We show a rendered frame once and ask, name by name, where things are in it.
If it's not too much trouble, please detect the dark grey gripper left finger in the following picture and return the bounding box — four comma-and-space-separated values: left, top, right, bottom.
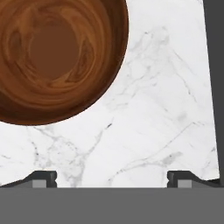
0, 170, 58, 189

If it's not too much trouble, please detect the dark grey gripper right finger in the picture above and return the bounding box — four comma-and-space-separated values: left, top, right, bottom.
166, 170, 222, 189

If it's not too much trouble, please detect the brown wooden bowl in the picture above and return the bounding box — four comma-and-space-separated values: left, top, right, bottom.
0, 0, 130, 127

